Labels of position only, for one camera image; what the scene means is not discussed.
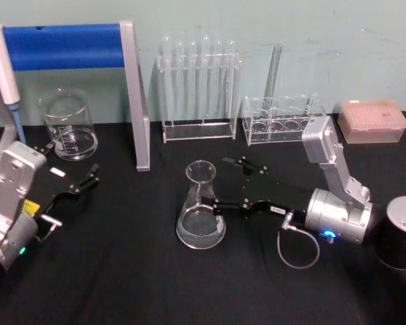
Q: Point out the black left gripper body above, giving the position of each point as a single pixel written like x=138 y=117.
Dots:
x=50 y=184

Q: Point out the clear glass test tube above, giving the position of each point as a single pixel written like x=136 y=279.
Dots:
x=209 y=84
x=180 y=84
x=168 y=84
x=191 y=84
x=220 y=84
x=231 y=84

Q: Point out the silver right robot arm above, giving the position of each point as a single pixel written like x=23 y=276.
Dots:
x=338 y=216

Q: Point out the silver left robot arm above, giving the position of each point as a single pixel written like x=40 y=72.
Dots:
x=10 y=189

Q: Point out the clear glass beaker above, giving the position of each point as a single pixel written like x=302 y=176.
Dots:
x=71 y=135

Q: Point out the tall clear glass tube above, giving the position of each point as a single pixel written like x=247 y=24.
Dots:
x=274 y=74

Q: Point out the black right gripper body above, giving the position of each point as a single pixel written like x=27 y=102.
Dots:
x=281 y=196

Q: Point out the clear acrylic rack with holes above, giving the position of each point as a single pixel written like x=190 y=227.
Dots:
x=277 y=130

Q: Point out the black table cloth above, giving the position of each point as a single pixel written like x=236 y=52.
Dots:
x=122 y=271

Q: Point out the clear acrylic test tube rack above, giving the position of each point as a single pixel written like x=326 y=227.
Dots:
x=198 y=133

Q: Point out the pink pipette tip box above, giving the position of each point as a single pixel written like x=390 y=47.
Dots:
x=372 y=122

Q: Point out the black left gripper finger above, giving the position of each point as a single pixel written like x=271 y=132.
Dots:
x=43 y=149
x=83 y=184

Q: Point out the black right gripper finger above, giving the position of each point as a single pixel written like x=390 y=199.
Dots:
x=245 y=166
x=230 y=207

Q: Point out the blue and grey pipette stand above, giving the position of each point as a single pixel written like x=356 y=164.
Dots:
x=54 y=47

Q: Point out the clear glass conical flask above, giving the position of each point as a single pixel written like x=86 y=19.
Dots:
x=200 y=230

